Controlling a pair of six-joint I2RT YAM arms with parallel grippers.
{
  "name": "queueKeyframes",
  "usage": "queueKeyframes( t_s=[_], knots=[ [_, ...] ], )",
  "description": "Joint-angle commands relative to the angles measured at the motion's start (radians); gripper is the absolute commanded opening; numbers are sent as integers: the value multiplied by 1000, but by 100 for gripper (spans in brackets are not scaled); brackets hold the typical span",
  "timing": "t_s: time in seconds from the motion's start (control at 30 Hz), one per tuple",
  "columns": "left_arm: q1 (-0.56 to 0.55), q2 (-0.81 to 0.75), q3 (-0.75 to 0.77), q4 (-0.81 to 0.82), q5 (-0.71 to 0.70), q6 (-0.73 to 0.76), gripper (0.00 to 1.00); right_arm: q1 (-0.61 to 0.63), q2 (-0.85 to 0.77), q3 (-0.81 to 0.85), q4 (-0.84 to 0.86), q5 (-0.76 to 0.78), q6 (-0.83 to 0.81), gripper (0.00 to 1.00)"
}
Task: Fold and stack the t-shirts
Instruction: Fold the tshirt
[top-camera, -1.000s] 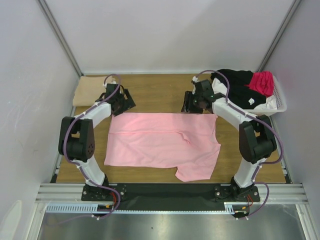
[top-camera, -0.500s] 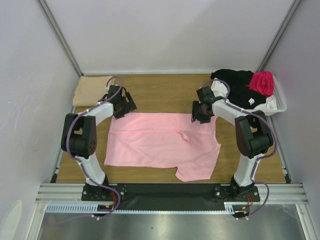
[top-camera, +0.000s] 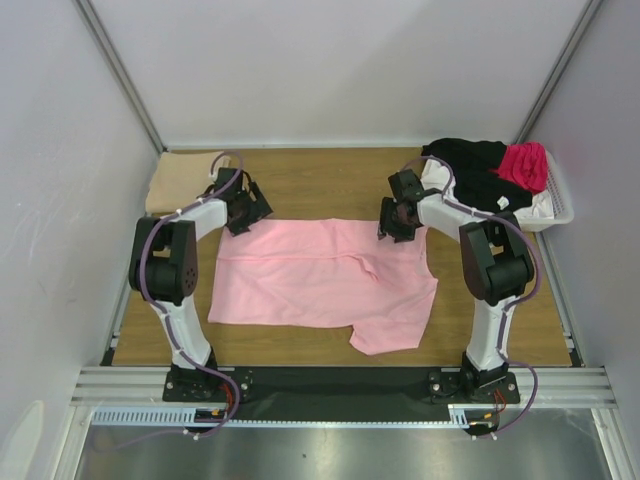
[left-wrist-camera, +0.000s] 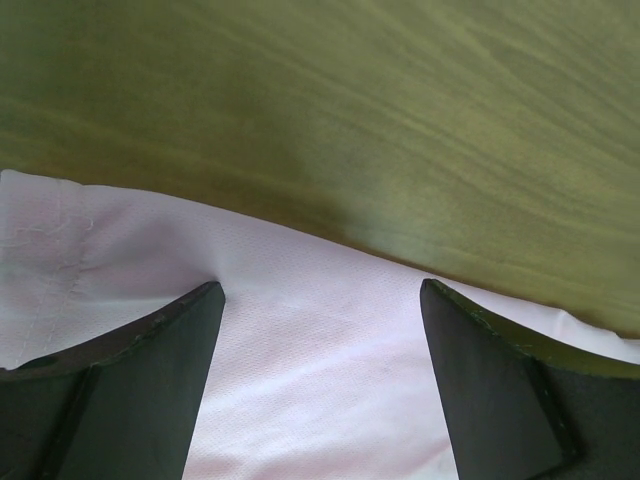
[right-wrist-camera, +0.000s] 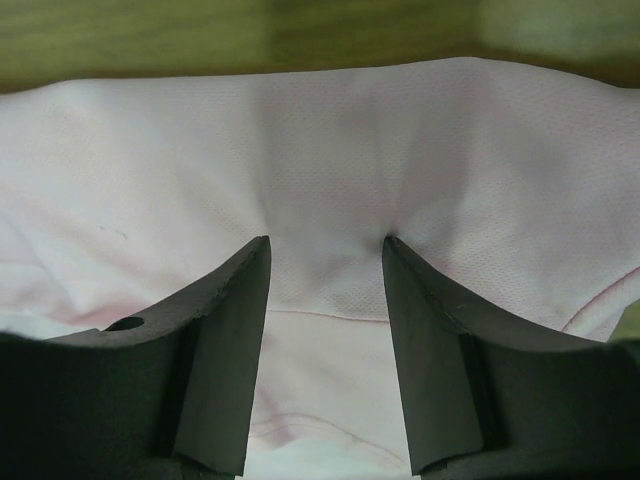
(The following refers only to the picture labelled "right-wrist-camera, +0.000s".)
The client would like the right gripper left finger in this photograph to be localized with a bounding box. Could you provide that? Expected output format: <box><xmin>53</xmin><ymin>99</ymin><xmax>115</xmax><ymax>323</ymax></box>
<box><xmin>1</xmin><ymin>236</ymin><xmax>271</xmax><ymax>479</ymax></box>

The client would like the pink t shirt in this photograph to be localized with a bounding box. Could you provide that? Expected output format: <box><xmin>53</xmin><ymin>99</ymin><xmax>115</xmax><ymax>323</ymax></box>
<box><xmin>1</xmin><ymin>58</ymin><xmax>639</xmax><ymax>479</ymax></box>

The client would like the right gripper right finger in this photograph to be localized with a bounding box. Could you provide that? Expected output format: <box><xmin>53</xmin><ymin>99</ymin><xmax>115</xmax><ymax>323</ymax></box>
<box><xmin>382</xmin><ymin>237</ymin><xmax>639</xmax><ymax>479</ymax></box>

